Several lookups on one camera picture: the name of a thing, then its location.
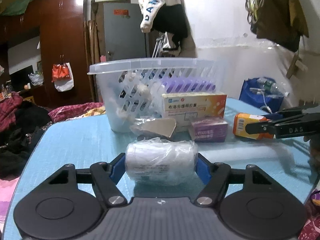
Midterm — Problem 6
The white black hanging jacket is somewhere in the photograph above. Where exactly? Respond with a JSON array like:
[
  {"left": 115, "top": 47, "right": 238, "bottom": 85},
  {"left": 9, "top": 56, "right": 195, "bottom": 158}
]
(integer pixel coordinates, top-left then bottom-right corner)
[{"left": 138, "top": 0, "right": 197, "bottom": 57}]

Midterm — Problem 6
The red plaid blanket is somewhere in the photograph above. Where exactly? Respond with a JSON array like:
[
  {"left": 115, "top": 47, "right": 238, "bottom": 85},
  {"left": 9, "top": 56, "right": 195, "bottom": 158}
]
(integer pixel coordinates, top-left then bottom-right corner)
[{"left": 0, "top": 92, "right": 23, "bottom": 132}]

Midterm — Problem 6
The dark red wooden wardrobe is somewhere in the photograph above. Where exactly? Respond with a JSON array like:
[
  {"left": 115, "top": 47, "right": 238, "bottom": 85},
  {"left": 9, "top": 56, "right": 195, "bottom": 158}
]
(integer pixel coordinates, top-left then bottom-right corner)
[{"left": 1, "top": 0, "right": 93, "bottom": 108}]

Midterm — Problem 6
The purple tissue pack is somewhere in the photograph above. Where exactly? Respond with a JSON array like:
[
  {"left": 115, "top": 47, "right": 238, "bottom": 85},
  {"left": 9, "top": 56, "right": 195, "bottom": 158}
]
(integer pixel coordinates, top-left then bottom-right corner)
[{"left": 161, "top": 77, "right": 216, "bottom": 93}]

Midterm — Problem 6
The black television screen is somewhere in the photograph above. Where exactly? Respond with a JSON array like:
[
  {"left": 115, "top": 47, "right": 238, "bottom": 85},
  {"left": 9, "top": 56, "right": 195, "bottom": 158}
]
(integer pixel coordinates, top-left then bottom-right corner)
[{"left": 10, "top": 65, "right": 34, "bottom": 92}]

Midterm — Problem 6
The white plastic laundry basket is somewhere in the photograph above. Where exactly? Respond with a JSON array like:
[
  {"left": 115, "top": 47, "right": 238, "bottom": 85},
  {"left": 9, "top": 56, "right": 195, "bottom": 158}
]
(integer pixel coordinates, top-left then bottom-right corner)
[{"left": 88, "top": 57, "right": 225, "bottom": 133}]

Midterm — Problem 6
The torn cardboard piece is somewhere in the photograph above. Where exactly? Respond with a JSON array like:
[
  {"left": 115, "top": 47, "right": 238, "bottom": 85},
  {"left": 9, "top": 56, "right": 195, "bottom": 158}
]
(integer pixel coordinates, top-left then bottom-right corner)
[{"left": 130, "top": 118, "right": 177, "bottom": 141}]

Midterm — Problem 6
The clear plastic water bottle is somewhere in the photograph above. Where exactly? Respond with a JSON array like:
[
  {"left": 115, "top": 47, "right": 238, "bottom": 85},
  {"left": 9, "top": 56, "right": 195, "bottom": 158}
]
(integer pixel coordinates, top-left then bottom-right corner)
[{"left": 257, "top": 77, "right": 290, "bottom": 97}]

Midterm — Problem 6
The grey metal door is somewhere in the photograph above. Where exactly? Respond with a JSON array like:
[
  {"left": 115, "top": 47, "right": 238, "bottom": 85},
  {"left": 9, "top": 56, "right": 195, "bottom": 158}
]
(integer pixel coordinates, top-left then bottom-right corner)
[{"left": 103, "top": 3, "right": 147, "bottom": 61}]

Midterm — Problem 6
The blue shopping bag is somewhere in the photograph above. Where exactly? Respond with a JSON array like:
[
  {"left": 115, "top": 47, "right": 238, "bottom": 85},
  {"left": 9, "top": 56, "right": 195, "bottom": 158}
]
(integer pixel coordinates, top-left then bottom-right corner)
[{"left": 239, "top": 78, "right": 284, "bottom": 113}]

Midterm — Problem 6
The white charging cable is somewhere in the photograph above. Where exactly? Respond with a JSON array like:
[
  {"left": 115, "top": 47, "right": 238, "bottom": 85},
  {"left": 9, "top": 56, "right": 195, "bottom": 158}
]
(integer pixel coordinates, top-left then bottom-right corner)
[{"left": 249, "top": 87, "right": 275, "bottom": 114}]

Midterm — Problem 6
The orange white medicine box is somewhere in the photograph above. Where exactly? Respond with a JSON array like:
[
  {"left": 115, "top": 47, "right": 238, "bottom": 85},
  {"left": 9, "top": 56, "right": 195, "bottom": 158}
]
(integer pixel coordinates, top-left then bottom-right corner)
[{"left": 161, "top": 92, "right": 227, "bottom": 132}]

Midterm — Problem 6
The orange white hanging bag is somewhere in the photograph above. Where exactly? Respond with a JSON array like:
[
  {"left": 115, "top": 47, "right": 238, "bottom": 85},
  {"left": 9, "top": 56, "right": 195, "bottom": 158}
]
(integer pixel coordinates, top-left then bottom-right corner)
[{"left": 52, "top": 62, "right": 74, "bottom": 92}]

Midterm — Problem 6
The orange bottle with cap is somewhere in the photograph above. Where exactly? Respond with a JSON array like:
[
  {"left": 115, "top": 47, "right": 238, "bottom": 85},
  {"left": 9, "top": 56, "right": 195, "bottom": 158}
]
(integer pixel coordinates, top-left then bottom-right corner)
[{"left": 233, "top": 113, "right": 274, "bottom": 140}]

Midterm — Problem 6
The plastic white roll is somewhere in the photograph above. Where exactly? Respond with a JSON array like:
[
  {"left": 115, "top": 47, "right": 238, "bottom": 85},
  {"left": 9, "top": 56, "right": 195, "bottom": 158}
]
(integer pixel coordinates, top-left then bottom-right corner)
[{"left": 125, "top": 138, "right": 198, "bottom": 186}]

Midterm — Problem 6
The olive hanging coat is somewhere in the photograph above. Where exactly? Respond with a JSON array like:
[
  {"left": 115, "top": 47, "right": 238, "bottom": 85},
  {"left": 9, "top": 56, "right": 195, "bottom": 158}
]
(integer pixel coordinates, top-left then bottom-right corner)
[{"left": 245, "top": 0, "right": 309, "bottom": 53}]

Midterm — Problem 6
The small purple box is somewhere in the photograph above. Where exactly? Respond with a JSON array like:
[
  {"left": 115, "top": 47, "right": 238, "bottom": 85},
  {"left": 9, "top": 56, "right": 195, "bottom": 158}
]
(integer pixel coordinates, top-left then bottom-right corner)
[{"left": 189, "top": 117, "right": 228, "bottom": 142}]

